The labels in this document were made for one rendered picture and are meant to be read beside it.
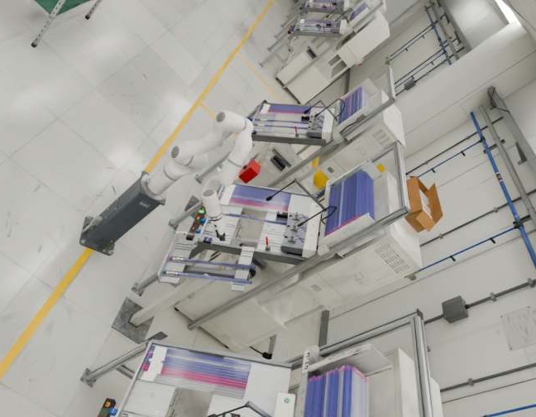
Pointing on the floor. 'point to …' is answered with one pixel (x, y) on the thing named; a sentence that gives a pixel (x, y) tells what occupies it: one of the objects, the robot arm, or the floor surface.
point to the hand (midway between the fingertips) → (222, 237)
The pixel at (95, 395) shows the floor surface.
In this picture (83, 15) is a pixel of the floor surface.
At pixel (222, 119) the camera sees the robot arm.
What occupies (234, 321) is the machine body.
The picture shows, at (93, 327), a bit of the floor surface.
